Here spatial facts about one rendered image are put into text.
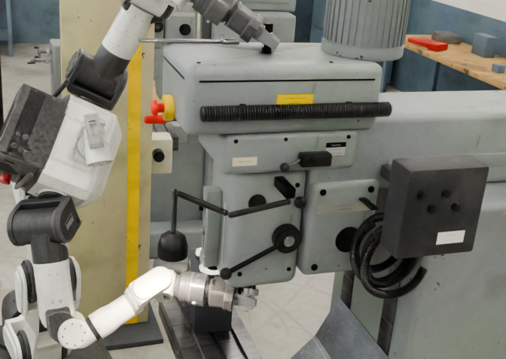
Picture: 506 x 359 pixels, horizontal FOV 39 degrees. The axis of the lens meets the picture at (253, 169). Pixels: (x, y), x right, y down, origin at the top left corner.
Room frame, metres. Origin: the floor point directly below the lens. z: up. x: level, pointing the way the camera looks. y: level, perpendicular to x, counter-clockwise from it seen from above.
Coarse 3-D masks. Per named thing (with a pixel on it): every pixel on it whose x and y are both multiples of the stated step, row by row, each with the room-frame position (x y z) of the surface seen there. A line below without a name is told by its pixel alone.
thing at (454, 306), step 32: (384, 192) 1.80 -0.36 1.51; (480, 224) 1.64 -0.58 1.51; (384, 256) 1.76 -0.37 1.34; (448, 256) 1.62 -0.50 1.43; (480, 256) 1.65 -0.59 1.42; (352, 288) 1.89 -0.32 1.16; (384, 288) 1.73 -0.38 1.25; (416, 288) 1.60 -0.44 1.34; (448, 288) 1.62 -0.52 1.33; (480, 288) 1.66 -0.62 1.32; (384, 320) 1.70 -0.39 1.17; (416, 320) 1.60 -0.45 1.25; (448, 320) 1.63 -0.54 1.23; (480, 320) 1.66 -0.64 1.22; (384, 352) 1.68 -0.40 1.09; (416, 352) 1.60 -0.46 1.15; (448, 352) 1.64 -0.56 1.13; (480, 352) 1.67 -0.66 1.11
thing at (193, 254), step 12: (192, 252) 2.12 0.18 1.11; (192, 264) 2.04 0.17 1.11; (192, 312) 1.98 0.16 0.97; (204, 312) 1.94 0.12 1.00; (216, 312) 1.95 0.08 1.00; (228, 312) 1.96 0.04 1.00; (192, 324) 1.97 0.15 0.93; (204, 324) 1.94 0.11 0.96; (216, 324) 1.95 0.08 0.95; (228, 324) 1.96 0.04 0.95
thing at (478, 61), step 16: (0, 32) 9.51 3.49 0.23; (432, 32) 7.85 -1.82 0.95; (448, 32) 7.78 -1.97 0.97; (416, 48) 7.26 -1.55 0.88; (432, 48) 7.18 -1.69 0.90; (448, 48) 7.38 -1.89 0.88; (464, 48) 7.45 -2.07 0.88; (480, 48) 7.09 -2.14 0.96; (384, 64) 7.87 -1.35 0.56; (448, 64) 6.71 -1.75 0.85; (464, 64) 6.65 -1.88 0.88; (480, 64) 6.71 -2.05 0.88; (496, 64) 6.41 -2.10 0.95; (384, 80) 7.85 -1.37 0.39; (432, 80) 8.09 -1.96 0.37; (480, 80) 6.23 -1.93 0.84; (496, 80) 6.09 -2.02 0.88
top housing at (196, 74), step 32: (192, 64) 1.50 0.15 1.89; (224, 64) 1.52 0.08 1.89; (256, 64) 1.55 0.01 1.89; (288, 64) 1.57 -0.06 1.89; (320, 64) 1.60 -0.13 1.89; (352, 64) 1.63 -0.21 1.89; (192, 96) 1.49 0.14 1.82; (224, 96) 1.51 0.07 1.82; (256, 96) 1.53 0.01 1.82; (288, 96) 1.56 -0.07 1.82; (320, 96) 1.59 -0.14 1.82; (352, 96) 1.62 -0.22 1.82; (192, 128) 1.49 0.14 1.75; (224, 128) 1.51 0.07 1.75; (256, 128) 1.54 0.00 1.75; (288, 128) 1.57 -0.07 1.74; (320, 128) 1.59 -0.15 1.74; (352, 128) 1.63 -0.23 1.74
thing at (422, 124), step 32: (384, 96) 1.85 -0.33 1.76; (416, 96) 1.88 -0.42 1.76; (448, 96) 1.91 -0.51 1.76; (480, 96) 1.93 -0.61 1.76; (384, 128) 1.67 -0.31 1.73; (416, 128) 1.70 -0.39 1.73; (448, 128) 1.73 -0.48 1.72; (480, 128) 1.77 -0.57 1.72; (384, 160) 1.68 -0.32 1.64; (480, 160) 1.77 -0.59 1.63
